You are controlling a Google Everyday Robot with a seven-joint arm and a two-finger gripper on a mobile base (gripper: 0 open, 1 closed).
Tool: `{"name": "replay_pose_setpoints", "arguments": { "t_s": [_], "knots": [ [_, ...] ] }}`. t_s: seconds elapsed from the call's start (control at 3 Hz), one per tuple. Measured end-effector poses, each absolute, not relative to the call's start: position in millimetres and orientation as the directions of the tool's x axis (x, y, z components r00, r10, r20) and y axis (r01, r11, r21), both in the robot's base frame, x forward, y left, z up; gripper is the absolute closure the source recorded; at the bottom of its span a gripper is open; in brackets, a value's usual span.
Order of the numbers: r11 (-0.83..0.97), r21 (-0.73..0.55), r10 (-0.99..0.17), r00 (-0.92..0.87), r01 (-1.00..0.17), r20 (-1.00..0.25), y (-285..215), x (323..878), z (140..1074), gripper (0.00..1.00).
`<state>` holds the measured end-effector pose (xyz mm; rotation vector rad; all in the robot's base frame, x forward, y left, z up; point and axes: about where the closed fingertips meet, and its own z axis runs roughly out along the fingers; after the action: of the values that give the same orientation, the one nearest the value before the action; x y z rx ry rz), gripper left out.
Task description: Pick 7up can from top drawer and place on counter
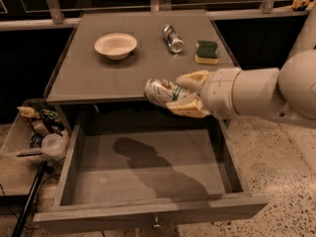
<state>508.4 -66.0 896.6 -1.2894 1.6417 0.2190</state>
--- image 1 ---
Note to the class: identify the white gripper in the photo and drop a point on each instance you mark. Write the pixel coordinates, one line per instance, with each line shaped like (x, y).
(217, 92)

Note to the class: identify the green white 7up can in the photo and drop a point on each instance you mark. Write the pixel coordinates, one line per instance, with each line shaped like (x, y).
(160, 92)

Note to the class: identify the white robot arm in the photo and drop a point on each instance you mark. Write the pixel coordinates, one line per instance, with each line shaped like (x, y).
(285, 95)

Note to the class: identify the silver blue soda can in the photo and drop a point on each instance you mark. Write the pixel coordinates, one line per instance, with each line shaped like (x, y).
(172, 39)

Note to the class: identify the grey cabinet counter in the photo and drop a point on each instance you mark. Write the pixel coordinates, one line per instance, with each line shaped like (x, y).
(83, 76)

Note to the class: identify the open grey top drawer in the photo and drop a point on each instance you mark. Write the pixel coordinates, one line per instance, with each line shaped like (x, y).
(123, 179)

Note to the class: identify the metal drawer knob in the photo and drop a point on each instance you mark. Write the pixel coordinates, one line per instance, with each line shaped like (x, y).
(156, 224)

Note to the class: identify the green yellow sponge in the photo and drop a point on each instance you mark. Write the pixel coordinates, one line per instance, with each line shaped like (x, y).
(206, 52)

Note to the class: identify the white bowl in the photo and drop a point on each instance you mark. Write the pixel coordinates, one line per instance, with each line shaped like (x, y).
(116, 46)

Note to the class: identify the clear plastic cup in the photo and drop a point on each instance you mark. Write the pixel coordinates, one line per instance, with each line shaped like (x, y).
(53, 146)

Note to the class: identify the snack packets in bin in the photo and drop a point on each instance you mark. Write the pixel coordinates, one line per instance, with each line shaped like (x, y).
(43, 123)

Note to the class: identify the clear plastic storage bin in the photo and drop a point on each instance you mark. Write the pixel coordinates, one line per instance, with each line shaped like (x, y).
(21, 154)

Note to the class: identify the black pole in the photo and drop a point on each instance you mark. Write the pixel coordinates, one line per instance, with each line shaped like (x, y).
(29, 200)

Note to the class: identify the metal railing frame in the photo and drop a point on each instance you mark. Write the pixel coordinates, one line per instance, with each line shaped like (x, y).
(49, 14)

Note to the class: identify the yellow object on rail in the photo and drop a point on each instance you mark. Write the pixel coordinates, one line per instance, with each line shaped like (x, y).
(301, 5)

